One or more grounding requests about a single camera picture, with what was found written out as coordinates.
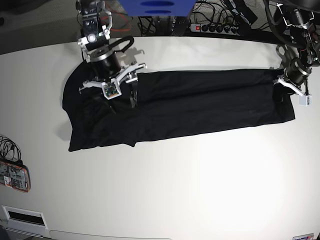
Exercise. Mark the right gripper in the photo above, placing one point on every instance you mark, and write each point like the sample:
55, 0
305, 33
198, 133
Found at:
109, 67

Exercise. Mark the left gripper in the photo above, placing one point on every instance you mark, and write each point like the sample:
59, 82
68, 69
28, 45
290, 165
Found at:
296, 73

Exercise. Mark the black T-shirt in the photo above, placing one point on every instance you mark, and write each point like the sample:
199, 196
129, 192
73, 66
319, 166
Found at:
172, 104

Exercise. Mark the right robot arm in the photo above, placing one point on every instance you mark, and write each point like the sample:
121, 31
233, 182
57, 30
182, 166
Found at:
100, 54

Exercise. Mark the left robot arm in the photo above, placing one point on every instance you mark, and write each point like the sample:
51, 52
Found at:
293, 25

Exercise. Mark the blue plastic bin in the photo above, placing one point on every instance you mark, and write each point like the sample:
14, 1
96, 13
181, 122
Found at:
154, 8

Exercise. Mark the white power strip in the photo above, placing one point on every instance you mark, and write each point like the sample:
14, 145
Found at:
217, 28

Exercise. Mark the orange electronics case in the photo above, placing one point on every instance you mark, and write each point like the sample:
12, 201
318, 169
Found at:
15, 176

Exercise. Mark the card at table edge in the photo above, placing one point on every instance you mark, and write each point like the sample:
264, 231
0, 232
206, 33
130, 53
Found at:
309, 236

